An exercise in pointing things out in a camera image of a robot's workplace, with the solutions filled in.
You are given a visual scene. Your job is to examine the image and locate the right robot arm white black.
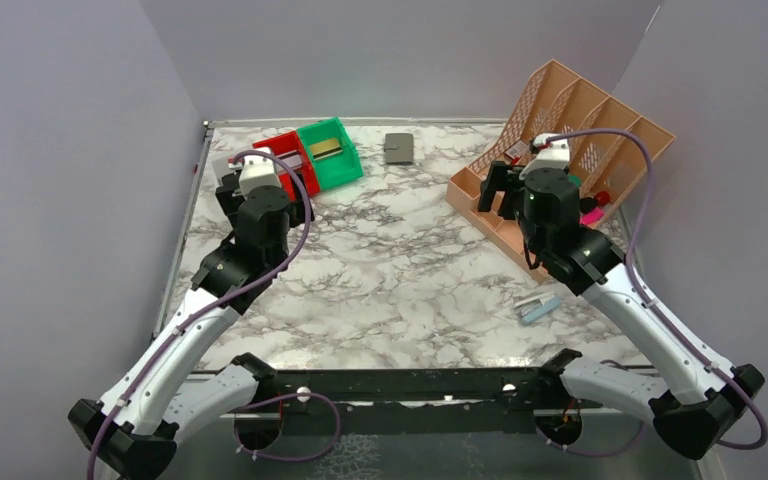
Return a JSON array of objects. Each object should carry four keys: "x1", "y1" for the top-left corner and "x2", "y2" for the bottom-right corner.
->
[{"x1": 477, "y1": 161, "x2": 765, "y2": 460}]

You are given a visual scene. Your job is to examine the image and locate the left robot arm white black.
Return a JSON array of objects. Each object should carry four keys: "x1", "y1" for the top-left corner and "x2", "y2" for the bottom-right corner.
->
[{"x1": 68, "y1": 185, "x2": 314, "y2": 479}]

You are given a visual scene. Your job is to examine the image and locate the red plastic bin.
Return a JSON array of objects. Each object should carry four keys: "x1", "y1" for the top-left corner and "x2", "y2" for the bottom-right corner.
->
[{"x1": 253, "y1": 130, "x2": 321, "y2": 197}]

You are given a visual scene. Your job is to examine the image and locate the white plastic bin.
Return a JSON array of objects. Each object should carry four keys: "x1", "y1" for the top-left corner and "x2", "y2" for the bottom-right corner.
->
[{"x1": 211, "y1": 157, "x2": 243, "y2": 190}]

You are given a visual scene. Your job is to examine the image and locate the black mounting rail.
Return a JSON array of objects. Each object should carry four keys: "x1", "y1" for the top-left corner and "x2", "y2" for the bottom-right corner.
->
[{"x1": 221, "y1": 366, "x2": 605, "y2": 436}]

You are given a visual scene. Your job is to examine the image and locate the peach desk organizer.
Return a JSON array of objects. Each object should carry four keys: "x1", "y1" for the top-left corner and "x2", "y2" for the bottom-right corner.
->
[{"x1": 446, "y1": 60, "x2": 675, "y2": 270}]

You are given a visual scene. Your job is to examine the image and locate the silver card with stripe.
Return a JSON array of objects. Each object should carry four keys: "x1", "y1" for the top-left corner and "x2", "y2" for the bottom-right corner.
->
[{"x1": 278, "y1": 150, "x2": 304, "y2": 169}]

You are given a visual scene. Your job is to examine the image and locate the light blue stapler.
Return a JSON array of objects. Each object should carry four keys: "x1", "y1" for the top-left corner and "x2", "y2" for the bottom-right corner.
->
[{"x1": 513, "y1": 292, "x2": 561, "y2": 325}]

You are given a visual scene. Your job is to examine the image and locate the grey card holder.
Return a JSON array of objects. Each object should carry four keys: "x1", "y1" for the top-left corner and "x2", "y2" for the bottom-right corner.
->
[{"x1": 383, "y1": 132, "x2": 414, "y2": 165}]

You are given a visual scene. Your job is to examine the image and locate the gold card with stripe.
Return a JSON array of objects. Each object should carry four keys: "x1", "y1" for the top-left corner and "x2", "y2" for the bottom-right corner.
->
[{"x1": 309, "y1": 138, "x2": 342, "y2": 161}]

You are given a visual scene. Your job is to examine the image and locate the red white small box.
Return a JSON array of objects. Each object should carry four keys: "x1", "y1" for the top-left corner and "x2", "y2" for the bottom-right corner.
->
[{"x1": 504, "y1": 140, "x2": 530, "y2": 164}]

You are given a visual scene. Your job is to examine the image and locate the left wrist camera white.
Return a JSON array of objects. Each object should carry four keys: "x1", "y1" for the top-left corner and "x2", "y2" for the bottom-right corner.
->
[{"x1": 238, "y1": 159, "x2": 282, "y2": 196}]

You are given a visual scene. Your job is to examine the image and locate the pink highlighter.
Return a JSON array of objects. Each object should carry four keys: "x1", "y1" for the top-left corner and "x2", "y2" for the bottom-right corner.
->
[{"x1": 580, "y1": 207, "x2": 604, "y2": 226}]

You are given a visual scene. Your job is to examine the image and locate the green plastic bin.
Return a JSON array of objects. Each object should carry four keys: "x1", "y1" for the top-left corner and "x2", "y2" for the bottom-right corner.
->
[{"x1": 296, "y1": 117, "x2": 363, "y2": 191}]

